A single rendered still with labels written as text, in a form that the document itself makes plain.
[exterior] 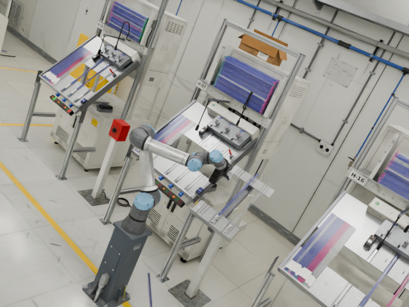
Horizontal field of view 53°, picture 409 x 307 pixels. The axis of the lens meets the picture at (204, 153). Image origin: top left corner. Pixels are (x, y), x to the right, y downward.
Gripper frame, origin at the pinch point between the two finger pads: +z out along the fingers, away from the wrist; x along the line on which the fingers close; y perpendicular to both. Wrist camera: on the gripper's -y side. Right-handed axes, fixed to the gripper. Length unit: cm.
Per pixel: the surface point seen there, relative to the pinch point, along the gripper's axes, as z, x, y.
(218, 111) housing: 27, 51, 47
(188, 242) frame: 50, 9, -47
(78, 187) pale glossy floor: 73, 137, -73
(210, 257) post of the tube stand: 38, -15, -45
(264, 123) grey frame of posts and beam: 21, 12, 56
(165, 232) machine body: 76, 41, -53
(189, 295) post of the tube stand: 59, -14, -76
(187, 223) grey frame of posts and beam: 26.9, 11.0, -37.5
